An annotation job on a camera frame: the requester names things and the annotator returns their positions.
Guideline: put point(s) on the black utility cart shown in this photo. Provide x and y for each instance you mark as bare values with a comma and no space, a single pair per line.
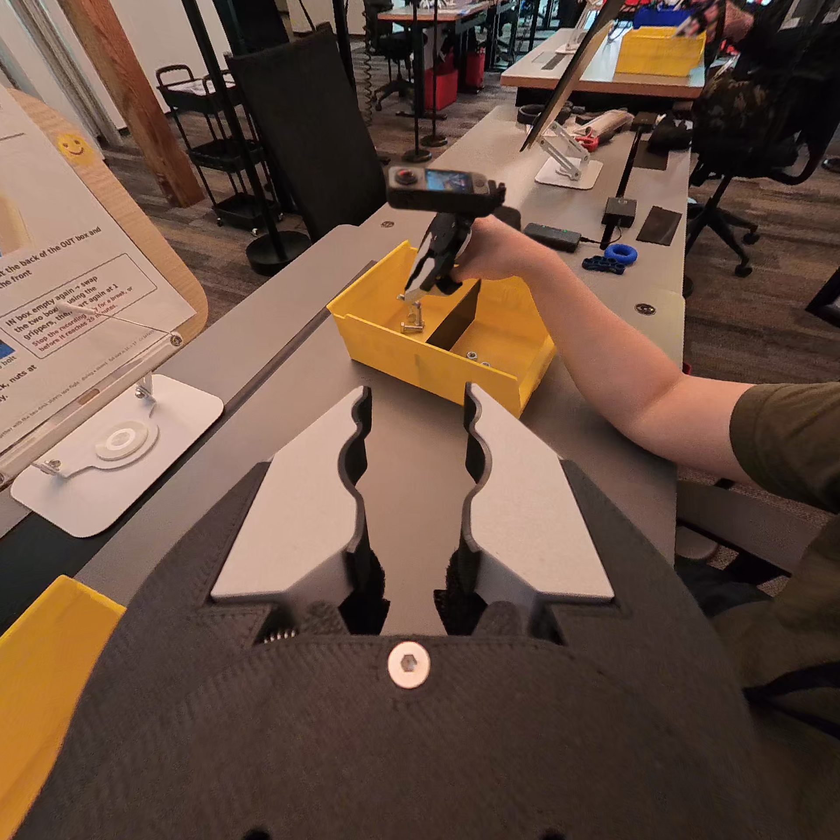
226,157

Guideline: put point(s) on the wooden display board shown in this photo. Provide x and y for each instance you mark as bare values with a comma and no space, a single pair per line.
151,216

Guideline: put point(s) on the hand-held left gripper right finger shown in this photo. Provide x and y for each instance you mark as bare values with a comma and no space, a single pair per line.
538,525

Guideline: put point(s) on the tilted display board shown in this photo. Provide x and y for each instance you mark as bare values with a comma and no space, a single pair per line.
568,80

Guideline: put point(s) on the blue plastic bin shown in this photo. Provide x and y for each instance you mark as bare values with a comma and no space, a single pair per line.
656,16

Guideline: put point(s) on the wooden post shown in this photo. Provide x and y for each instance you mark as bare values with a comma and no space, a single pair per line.
131,98

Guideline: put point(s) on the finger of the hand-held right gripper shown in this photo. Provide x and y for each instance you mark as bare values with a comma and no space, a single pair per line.
428,272
413,285

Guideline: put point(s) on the person's right hand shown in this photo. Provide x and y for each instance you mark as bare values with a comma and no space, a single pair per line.
499,253

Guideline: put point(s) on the yellow smiley sticker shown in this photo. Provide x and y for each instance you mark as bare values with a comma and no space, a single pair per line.
74,148

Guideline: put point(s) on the black office chair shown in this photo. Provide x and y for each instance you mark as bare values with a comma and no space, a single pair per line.
741,118

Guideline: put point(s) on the yellow plastic bin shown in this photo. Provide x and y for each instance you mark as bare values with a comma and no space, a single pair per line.
659,56
39,689

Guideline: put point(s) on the blue linked fidget piece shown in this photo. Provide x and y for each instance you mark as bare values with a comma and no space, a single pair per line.
600,264

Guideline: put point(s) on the silver hex bolt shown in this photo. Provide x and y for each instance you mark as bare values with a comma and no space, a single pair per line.
415,315

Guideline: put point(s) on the red storage box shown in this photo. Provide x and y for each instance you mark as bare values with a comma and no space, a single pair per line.
441,88

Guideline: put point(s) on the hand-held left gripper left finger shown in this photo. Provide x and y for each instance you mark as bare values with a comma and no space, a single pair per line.
295,525

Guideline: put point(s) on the person's right forearm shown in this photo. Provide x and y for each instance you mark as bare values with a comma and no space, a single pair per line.
623,367

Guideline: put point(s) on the black hub with lights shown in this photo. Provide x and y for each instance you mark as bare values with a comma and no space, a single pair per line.
551,237

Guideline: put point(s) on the black pouch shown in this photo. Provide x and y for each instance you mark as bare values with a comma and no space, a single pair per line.
669,134

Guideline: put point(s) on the black floor stand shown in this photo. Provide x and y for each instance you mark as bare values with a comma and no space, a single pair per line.
279,253

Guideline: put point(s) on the black rectangular mat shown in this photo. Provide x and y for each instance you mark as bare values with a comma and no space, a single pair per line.
659,226

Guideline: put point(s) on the printed instruction sheet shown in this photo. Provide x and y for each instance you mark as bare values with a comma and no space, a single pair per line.
79,262

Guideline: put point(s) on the black power adapter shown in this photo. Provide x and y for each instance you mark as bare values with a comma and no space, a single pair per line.
620,211

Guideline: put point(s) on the yellow bin with divider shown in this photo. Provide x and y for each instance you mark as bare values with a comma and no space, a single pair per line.
420,367

